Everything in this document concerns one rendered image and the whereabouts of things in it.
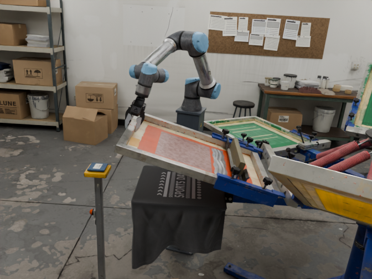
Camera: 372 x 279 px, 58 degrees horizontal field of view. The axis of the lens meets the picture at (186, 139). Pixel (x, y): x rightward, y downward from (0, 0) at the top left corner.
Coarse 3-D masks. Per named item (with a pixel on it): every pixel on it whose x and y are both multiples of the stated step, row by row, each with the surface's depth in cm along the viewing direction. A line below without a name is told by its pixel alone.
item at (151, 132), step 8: (152, 128) 195; (144, 136) 180; (152, 136) 184; (160, 136) 188; (168, 136) 192; (176, 136) 196; (168, 144) 180; (176, 144) 184; (184, 144) 188; (192, 144) 193; (200, 144) 197; (192, 152) 182; (200, 152) 186; (208, 152) 190; (224, 152) 199; (224, 160) 188
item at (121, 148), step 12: (132, 120) 186; (144, 120) 203; (156, 120) 202; (132, 132) 170; (180, 132) 205; (192, 132) 204; (120, 144) 152; (216, 144) 207; (132, 156) 151; (144, 156) 151; (156, 156) 153; (252, 156) 202; (168, 168) 153; (180, 168) 153; (192, 168) 154; (264, 168) 187; (204, 180) 155
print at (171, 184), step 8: (168, 176) 197; (176, 176) 197; (184, 176) 198; (160, 184) 186; (168, 184) 187; (176, 184) 188; (184, 184) 188; (192, 184) 189; (200, 184) 189; (160, 192) 178; (168, 192) 179; (176, 192) 179; (184, 192) 180; (192, 192) 180; (200, 192) 181
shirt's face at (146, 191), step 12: (144, 168) 205; (156, 168) 206; (144, 180) 190; (156, 180) 190; (144, 192) 177; (156, 192) 178; (204, 192) 181; (216, 192) 182; (180, 204) 168; (192, 204) 169; (204, 204) 169; (216, 204) 170
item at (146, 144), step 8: (144, 144) 170; (152, 144) 173; (160, 144) 177; (152, 152) 164; (160, 152) 167; (168, 152) 171; (176, 152) 174; (184, 152) 178; (176, 160) 165; (184, 160) 169; (192, 160) 172; (200, 160) 176; (208, 160) 179; (200, 168) 166; (208, 168) 169
